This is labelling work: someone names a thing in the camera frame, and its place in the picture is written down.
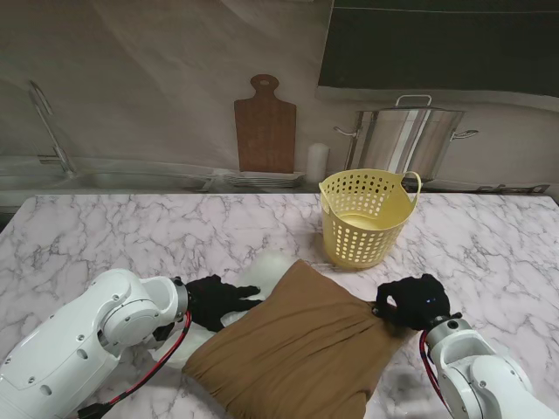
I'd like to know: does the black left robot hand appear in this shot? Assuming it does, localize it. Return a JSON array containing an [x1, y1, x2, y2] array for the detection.
[[185, 274, 263, 333]]

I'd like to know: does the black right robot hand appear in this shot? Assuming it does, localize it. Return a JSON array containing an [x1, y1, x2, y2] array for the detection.
[[376, 273, 452, 332]]

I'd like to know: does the white pillow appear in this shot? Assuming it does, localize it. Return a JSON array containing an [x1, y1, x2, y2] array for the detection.
[[150, 251, 293, 372]]

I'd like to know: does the brown pillowcase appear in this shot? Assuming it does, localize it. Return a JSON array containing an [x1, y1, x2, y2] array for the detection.
[[181, 259, 416, 419]]

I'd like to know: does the yellow perforated laundry basket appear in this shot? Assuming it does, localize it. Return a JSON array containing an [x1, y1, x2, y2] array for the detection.
[[318, 170, 423, 272]]

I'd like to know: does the stack of white plates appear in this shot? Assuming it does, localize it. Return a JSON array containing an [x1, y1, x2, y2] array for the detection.
[[222, 170, 306, 189]]

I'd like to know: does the steel kitchen sink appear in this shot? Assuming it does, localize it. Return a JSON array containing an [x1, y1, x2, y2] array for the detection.
[[65, 170, 215, 192]]

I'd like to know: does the black stove grate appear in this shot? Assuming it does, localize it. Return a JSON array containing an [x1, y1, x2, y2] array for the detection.
[[475, 182, 551, 195]]

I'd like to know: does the large steel stock pot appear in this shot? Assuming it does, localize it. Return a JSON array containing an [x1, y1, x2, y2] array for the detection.
[[334, 94, 480, 183]]

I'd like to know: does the white pillar candle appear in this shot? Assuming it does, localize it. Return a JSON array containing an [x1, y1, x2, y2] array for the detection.
[[307, 142, 331, 183]]

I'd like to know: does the brown wooden cutting board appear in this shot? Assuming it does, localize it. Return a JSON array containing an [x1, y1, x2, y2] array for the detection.
[[233, 73, 298, 174]]

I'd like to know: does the chrome kitchen faucet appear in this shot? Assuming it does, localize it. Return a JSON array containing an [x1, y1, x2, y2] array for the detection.
[[27, 79, 76, 175]]

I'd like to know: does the dark range hood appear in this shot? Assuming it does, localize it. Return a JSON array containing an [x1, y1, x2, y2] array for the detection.
[[316, 0, 559, 95]]

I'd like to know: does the red black right arm cable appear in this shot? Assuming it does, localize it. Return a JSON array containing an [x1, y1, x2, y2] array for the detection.
[[418, 330, 455, 411]]

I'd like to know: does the red black arm cable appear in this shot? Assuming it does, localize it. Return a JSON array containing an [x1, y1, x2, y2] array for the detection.
[[76, 309, 193, 419], [418, 330, 455, 411]]

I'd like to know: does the red black left arm cable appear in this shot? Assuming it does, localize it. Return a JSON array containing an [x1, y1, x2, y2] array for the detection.
[[76, 309, 193, 419]]

